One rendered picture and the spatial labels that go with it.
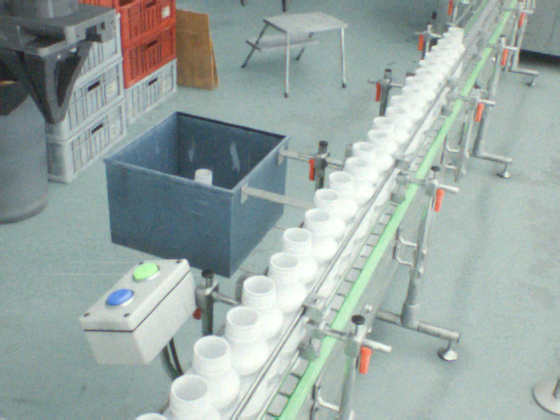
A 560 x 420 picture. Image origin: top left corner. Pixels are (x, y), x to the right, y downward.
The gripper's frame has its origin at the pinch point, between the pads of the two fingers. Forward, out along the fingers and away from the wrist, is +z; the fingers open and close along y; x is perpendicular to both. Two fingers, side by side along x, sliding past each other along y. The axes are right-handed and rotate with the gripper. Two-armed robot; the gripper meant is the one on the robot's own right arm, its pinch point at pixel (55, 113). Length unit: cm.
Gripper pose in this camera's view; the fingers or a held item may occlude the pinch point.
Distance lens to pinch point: 65.2
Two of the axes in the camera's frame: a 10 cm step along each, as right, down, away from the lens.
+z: -0.4, 8.7, 5.0
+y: 9.2, 2.3, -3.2
